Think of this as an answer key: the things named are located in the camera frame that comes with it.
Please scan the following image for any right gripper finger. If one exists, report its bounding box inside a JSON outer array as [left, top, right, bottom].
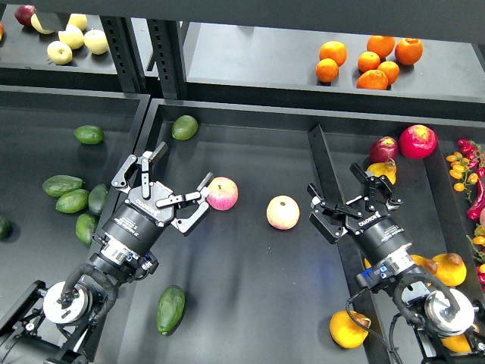
[[349, 162, 402, 212], [307, 184, 360, 244]]

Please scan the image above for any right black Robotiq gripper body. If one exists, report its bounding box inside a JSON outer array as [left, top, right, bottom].
[[350, 208, 411, 265]]

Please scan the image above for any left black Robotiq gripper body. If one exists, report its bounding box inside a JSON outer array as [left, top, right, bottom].
[[102, 182, 175, 253]]

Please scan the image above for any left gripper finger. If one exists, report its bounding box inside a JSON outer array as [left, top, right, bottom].
[[156, 171, 214, 237], [111, 142, 168, 197]]

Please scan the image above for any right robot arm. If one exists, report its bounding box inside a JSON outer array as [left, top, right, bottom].
[[307, 163, 484, 363]]

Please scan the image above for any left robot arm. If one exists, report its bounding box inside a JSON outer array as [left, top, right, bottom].
[[1, 142, 213, 363]]

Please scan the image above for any dark green avocado upright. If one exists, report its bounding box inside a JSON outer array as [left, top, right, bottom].
[[88, 184, 108, 217]]

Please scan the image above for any light green avocado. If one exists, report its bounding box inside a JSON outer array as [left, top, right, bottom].
[[55, 189, 89, 214]]

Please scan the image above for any green avocado top left tray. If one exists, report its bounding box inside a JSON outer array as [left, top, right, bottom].
[[74, 125, 105, 145]]

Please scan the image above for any green avocado lower cluster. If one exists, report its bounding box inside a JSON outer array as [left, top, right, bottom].
[[75, 214, 98, 246]]

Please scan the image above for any long green avocado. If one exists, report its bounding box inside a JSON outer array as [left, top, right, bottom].
[[42, 174, 84, 197]]

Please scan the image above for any green avocado centre tray corner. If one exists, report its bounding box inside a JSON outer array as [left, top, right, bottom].
[[171, 115, 199, 141]]

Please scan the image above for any dark avocado left edge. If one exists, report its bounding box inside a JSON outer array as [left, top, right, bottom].
[[0, 216, 12, 239]]

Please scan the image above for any pale yellow pear right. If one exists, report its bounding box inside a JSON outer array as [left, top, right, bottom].
[[84, 29, 109, 55]]

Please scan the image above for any pale yellow pear front left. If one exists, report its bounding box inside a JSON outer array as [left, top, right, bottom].
[[47, 41, 73, 65]]

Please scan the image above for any pale yellow pink apple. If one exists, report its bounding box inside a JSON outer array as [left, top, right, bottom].
[[266, 195, 300, 230]]

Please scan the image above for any pink red apple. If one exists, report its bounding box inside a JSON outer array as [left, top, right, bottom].
[[207, 177, 239, 211]]

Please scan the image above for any large red apple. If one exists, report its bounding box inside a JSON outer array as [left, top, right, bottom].
[[398, 124, 438, 159]]

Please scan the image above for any black right tray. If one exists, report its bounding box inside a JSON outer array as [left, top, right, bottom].
[[295, 113, 484, 363]]

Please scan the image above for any cherry tomato vine bunch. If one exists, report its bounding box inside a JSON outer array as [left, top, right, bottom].
[[446, 139, 484, 194]]

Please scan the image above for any red chili pepper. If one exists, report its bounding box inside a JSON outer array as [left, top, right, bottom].
[[466, 177, 484, 221]]

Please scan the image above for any black centre tray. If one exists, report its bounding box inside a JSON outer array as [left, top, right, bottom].
[[64, 97, 393, 364]]

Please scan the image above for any orange front bottom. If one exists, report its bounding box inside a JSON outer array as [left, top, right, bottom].
[[356, 69, 388, 90]]

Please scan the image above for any orange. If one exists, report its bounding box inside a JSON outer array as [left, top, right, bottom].
[[394, 38, 424, 66], [315, 58, 339, 83], [319, 40, 347, 67], [367, 35, 396, 59], [377, 61, 400, 86], [356, 69, 388, 90]]

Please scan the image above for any orange right lower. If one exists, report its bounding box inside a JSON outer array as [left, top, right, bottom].
[[377, 61, 400, 86]]

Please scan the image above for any orange lower left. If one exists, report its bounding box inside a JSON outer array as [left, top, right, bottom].
[[315, 58, 339, 83]]

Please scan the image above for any orange centre small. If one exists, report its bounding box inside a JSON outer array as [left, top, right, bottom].
[[357, 51, 380, 73]]

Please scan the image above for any orange top right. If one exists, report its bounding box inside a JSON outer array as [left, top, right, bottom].
[[394, 38, 424, 66]]

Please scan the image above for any orange top left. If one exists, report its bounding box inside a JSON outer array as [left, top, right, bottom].
[[319, 40, 347, 67]]

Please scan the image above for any orange top middle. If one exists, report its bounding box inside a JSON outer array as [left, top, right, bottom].
[[367, 35, 396, 59]]

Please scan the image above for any black shelf upright left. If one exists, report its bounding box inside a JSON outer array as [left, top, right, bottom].
[[100, 15, 139, 93]]

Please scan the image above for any black shelf upright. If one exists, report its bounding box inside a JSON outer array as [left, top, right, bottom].
[[100, 15, 139, 93], [146, 19, 188, 100]]

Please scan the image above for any black shelf upright right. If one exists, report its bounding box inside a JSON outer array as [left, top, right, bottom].
[[146, 19, 188, 100]]

